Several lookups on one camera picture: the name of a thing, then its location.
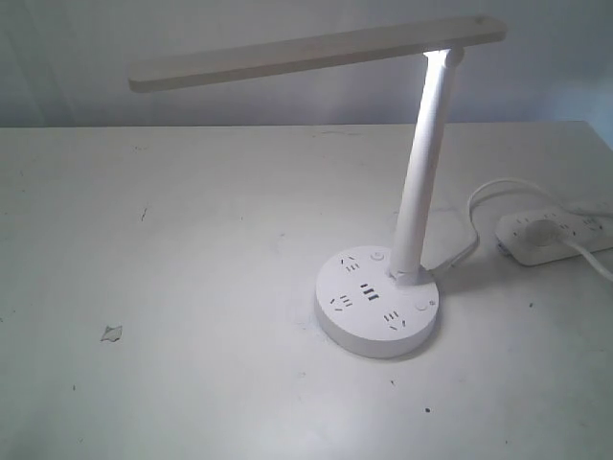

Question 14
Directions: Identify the white desk lamp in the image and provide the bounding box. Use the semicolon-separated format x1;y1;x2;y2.
128;15;508;358

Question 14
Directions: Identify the torn paper scrap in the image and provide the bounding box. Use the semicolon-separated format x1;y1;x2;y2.
101;326;123;343

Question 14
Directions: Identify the white power strip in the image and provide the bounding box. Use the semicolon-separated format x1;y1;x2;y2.
495;201;612;266

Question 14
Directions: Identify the white power cable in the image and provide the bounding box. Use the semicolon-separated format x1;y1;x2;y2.
425;177;613;285

